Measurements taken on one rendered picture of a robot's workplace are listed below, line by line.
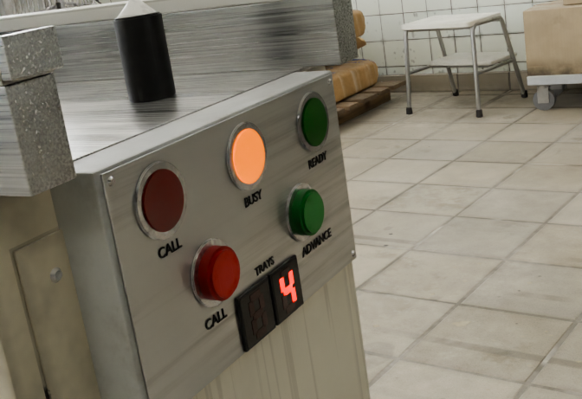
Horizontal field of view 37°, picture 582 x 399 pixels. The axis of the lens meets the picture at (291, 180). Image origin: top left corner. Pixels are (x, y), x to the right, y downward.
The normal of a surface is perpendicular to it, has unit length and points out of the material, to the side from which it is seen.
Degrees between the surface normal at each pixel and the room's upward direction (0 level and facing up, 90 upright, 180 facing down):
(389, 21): 90
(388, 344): 0
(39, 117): 90
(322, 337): 90
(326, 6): 90
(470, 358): 0
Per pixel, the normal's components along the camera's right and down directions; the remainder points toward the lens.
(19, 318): 0.85, 0.01
